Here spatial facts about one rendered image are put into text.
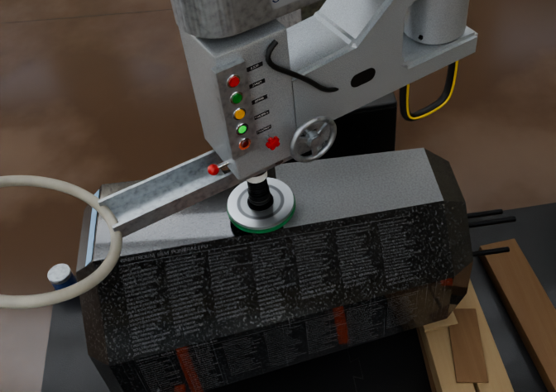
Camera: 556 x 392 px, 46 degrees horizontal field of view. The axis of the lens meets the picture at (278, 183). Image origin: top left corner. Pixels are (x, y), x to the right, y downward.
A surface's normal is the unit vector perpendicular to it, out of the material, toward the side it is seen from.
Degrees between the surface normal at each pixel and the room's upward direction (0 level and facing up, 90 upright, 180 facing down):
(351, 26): 40
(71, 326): 0
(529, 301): 0
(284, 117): 90
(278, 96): 90
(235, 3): 90
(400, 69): 90
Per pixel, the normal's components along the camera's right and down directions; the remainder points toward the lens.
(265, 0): 0.51, 0.59
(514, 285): -0.09, -0.68
